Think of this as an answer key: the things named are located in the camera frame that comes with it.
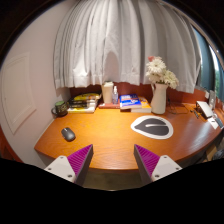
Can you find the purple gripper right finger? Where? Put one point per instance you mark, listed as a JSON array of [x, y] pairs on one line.
[[153, 167]]

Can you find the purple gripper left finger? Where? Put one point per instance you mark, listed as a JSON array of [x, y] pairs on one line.
[[73, 168]]

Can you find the grey computer mouse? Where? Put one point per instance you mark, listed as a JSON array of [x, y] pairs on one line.
[[68, 134]]

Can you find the black and white mouse pad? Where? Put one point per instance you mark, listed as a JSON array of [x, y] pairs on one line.
[[154, 127]]

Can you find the orange book under blue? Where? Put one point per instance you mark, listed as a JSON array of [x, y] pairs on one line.
[[145, 106]]

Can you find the dark green mug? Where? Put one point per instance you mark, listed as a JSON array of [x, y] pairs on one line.
[[60, 109]]

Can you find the yellow and black book stack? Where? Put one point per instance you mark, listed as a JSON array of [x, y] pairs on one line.
[[84, 103]]

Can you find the red flat book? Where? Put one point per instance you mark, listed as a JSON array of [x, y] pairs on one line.
[[109, 106]]

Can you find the white ceramic pitcher vase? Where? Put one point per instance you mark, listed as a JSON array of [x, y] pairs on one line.
[[158, 102]]

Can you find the white box device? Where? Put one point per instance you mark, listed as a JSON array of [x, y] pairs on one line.
[[207, 111]]

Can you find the clear sanitizer bottle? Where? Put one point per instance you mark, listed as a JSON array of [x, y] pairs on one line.
[[115, 95]]

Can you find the white cylindrical container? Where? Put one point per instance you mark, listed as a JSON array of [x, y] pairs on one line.
[[107, 89]]

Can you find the white and pink flowers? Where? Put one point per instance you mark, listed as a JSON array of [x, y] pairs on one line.
[[157, 72]]

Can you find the white curtain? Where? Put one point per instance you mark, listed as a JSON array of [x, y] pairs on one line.
[[111, 40]]

